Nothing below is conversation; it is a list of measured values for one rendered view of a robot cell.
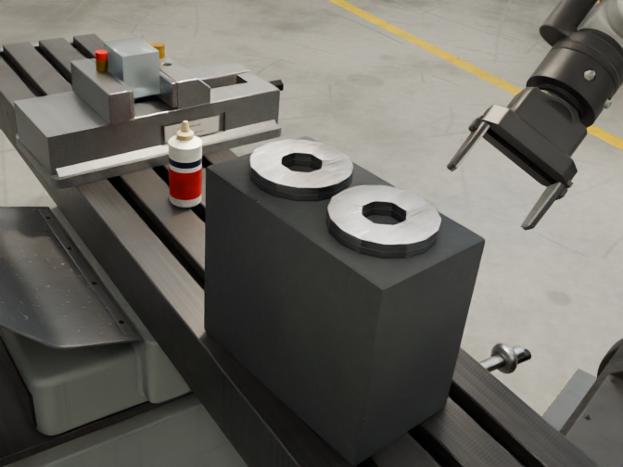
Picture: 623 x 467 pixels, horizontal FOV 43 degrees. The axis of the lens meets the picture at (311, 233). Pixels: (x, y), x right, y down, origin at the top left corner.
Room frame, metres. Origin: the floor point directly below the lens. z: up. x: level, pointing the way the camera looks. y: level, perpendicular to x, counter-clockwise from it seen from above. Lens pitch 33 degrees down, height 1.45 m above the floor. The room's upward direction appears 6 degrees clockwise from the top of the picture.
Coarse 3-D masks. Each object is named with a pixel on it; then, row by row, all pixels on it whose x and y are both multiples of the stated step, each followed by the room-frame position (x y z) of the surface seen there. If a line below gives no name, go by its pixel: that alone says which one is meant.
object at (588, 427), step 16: (608, 368) 1.02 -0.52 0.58; (608, 384) 0.97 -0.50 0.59; (592, 400) 0.93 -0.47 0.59; (608, 400) 0.93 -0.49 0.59; (576, 416) 0.90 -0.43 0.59; (592, 416) 0.90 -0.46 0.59; (608, 416) 0.90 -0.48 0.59; (560, 432) 0.87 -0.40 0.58; (576, 432) 0.86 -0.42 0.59; (592, 432) 0.86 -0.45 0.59; (608, 432) 0.86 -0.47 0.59; (592, 448) 0.83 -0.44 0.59; (608, 448) 0.83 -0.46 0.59; (608, 464) 0.80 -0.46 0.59
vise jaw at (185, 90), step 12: (168, 60) 1.04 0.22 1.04; (168, 72) 1.00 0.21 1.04; (180, 72) 1.00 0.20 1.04; (168, 84) 0.97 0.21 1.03; (180, 84) 0.97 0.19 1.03; (192, 84) 0.99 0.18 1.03; (204, 84) 1.00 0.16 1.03; (168, 96) 0.97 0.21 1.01; (180, 96) 0.97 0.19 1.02; (192, 96) 0.99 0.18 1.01; (204, 96) 1.00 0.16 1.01
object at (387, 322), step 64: (256, 192) 0.57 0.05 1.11; (320, 192) 0.57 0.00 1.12; (384, 192) 0.57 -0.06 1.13; (256, 256) 0.55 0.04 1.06; (320, 256) 0.50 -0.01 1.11; (384, 256) 0.49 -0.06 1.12; (448, 256) 0.51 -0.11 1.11; (256, 320) 0.55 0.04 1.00; (320, 320) 0.49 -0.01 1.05; (384, 320) 0.46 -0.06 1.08; (448, 320) 0.51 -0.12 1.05; (320, 384) 0.49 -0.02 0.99; (384, 384) 0.47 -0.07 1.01; (448, 384) 0.53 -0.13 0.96
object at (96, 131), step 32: (224, 64) 1.15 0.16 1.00; (64, 96) 0.98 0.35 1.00; (96, 96) 0.94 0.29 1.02; (128, 96) 0.93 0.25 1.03; (224, 96) 1.03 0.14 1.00; (256, 96) 1.05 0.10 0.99; (32, 128) 0.90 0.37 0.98; (64, 128) 0.89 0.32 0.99; (96, 128) 0.90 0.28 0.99; (128, 128) 0.93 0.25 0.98; (160, 128) 0.96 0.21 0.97; (192, 128) 0.99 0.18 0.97; (224, 128) 1.02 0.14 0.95; (256, 128) 1.05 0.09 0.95; (32, 160) 0.91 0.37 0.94; (64, 160) 0.87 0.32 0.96; (96, 160) 0.90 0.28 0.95; (128, 160) 0.92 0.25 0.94; (160, 160) 0.94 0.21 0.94
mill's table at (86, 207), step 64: (0, 64) 1.23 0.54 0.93; (64, 64) 1.26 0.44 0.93; (0, 128) 1.16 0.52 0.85; (64, 192) 0.91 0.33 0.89; (128, 192) 0.88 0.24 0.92; (128, 256) 0.73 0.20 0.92; (192, 256) 0.74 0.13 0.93; (192, 320) 0.62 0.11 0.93; (192, 384) 0.61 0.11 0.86; (256, 384) 0.54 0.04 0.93; (256, 448) 0.50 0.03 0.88; (320, 448) 0.47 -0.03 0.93; (384, 448) 0.48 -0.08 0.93; (448, 448) 0.49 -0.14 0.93; (512, 448) 0.51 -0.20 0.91; (576, 448) 0.50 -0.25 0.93
